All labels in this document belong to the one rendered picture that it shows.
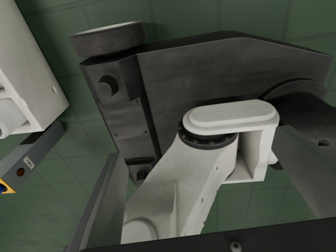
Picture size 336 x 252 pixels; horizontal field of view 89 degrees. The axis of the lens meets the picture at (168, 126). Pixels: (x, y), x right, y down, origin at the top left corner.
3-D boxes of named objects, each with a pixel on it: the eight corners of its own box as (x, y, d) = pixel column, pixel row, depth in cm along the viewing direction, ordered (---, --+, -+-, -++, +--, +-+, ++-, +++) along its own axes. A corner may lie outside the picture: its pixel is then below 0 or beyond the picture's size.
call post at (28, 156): (59, 119, 75) (1, 177, 50) (66, 131, 79) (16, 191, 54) (44, 120, 76) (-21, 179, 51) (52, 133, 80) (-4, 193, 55)
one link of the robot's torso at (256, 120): (262, 92, 43) (292, 121, 32) (252, 150, 54) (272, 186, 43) (180, 102, 45) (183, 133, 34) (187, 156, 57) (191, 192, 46)
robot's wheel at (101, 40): (147, 17, 53) (136, 24, 36) (151, 35, 55) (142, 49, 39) (86, 29, 55) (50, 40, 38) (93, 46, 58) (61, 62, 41)
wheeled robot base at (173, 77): (313, 0, 47) (504, -5, 20) (275, 142, 77) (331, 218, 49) (94, 39, 54) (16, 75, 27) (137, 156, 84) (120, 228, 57)
